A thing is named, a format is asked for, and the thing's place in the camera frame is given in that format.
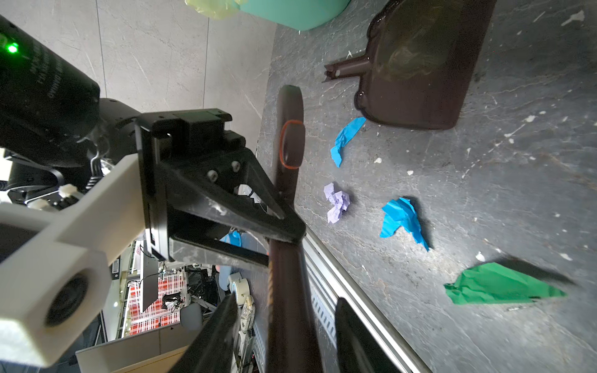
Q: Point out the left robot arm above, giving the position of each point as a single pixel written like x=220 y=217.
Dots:
x=52 y=114

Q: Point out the green plastic trash bin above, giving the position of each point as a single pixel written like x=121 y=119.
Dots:
x=296 y=14

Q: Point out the blue paper scrap near middle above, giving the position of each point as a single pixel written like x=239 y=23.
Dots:
x=401 y=213

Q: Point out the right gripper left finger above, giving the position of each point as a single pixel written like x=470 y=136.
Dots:
x=212 y=350

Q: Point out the dark green paper scrap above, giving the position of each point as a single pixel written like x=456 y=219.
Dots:
x=492 y=284

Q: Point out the purple paper scrap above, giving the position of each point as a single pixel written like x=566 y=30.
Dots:
x=339 y=200

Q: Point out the blue paper scrap near dustpan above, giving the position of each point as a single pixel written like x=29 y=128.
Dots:
x=344 y=137

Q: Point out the dark brown dustpan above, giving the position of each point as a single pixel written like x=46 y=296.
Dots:
x=418 y=62

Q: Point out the yellow-green bin liner bag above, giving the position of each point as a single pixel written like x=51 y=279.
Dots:
x=216 y=9

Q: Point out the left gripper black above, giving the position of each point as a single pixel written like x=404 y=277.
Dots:
x=198 y=182

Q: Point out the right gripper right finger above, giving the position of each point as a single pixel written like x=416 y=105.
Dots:
x=357 y=350

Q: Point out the aluminium rail front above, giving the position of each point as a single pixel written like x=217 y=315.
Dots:
x=328 y=282

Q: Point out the brown cartoon face brush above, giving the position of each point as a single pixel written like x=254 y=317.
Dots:
x=292 y=344

